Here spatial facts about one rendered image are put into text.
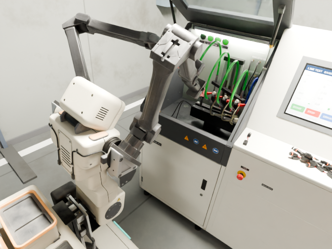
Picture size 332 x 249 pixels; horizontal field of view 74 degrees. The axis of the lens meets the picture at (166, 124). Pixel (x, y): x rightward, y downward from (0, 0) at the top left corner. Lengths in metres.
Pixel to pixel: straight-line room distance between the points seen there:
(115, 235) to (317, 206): 1.21
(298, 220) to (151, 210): 1.16
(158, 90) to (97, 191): 0.62
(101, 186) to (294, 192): 0.99
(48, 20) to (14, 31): 0.34
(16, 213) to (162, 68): 0.84
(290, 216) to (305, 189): 0.22
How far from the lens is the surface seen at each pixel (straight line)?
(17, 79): 2.78
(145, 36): 1.18
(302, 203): 1.43
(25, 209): 1.13
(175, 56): 0.58
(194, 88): 1.10
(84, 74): 1.15
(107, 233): 1.70
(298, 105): 1.42
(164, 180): 1.85
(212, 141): 1.36
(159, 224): 2.04
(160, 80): 0.62
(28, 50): 2.74
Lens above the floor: 1.75
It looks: 35 degrees down
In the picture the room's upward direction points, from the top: 5 degrees clockwise
